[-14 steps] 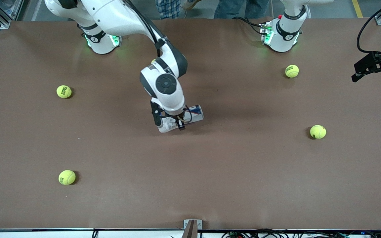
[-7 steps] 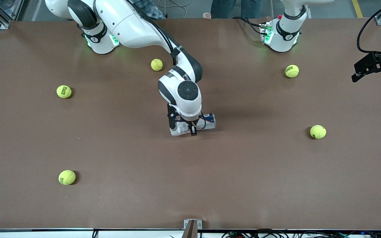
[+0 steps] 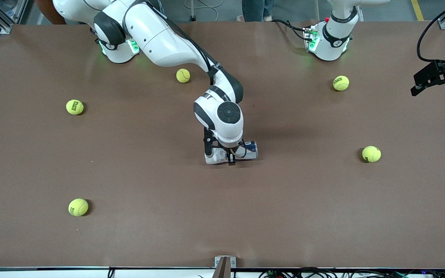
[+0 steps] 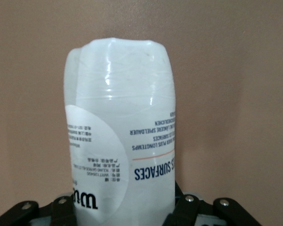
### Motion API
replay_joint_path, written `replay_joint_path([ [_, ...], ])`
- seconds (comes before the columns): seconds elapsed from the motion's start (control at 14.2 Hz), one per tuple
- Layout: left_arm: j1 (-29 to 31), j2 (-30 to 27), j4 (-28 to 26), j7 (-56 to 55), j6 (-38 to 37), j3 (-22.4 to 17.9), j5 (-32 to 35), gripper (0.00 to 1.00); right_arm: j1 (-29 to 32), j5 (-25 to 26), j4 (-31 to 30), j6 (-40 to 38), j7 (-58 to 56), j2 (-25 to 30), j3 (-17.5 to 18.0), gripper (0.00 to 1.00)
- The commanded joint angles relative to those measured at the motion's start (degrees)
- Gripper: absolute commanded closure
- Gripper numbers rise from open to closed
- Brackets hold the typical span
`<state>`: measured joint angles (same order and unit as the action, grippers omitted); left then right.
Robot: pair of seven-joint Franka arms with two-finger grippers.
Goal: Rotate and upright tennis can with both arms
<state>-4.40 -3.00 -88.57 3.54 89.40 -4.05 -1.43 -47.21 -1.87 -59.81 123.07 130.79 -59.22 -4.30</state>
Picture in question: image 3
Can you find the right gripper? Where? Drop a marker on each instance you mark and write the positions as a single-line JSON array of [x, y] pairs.
[[231, 157]]

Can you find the white blue tennis ball can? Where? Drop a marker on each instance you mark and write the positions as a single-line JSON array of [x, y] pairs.
[[216, 156]]

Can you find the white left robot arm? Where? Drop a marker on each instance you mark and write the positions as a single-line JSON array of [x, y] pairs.
[[332, 42]]

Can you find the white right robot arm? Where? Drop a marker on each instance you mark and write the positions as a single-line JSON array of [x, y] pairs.
[[160, 38]]

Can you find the yellow tennis ball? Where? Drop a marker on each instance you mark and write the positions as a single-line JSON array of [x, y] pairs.
[[75, 107], [183, 75], [371, 154], [341, 83], [78, 207]]

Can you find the person in blue jeans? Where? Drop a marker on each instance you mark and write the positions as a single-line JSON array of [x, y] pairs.
[[257, 9]]

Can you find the thin metal stand leg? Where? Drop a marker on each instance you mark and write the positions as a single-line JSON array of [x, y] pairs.
[[192, 11]]

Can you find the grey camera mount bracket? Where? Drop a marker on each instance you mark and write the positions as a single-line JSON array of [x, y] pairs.
[[224, 264]]

